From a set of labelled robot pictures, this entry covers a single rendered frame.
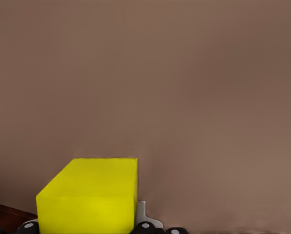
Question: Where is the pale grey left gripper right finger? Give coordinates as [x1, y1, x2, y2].
[132, 200, 164, 234]

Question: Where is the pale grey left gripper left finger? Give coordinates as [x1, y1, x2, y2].
[13, 219, 40, 234]

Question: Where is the yellow drawer cabinet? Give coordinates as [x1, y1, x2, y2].
[36, 157, 138, 234]

